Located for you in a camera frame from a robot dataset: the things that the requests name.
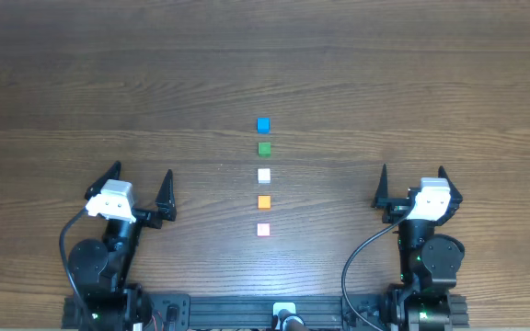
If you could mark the mounting rail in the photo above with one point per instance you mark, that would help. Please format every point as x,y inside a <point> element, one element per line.
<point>237,312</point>

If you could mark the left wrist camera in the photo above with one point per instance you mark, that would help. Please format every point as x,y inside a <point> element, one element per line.
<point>114,200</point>

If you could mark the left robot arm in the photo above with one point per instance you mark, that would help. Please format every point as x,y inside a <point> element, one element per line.
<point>90,266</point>

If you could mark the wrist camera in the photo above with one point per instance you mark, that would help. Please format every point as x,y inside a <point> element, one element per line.
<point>430,200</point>
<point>114,200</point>

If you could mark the blue cube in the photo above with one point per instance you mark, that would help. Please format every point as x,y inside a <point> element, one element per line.
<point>263,124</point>

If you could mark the white cube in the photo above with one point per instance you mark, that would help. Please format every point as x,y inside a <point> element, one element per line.
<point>263,175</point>

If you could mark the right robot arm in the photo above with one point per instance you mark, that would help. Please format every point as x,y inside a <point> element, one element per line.
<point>435,262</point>

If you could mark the green cube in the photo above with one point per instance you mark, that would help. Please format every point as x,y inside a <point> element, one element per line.
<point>264,148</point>

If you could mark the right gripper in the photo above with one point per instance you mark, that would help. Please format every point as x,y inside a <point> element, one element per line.
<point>394,209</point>

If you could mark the pink cube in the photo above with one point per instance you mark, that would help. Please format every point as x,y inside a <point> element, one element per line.
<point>263,229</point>

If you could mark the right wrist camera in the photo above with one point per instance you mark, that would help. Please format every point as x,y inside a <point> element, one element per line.
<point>430,200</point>

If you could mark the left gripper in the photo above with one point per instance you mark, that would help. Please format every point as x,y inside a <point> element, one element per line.
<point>147,218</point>

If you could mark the orange cube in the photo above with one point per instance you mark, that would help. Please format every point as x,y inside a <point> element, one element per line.
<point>264,202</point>

